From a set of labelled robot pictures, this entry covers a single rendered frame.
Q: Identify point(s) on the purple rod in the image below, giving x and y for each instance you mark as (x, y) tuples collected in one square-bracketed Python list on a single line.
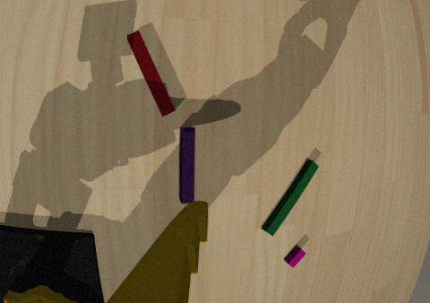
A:
[(187, 150)]

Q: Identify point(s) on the dark red rod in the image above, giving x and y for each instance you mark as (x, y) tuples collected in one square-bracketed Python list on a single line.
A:
[(150, 73)]

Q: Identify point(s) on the magenta rectangular block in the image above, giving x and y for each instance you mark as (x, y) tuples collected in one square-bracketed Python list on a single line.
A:
[(294, 256)]

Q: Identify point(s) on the dark green rod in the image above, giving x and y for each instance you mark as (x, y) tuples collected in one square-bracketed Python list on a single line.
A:
[(290, 198)]

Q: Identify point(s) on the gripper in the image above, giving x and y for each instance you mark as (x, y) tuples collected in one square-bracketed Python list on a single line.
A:
[(163, 274)]

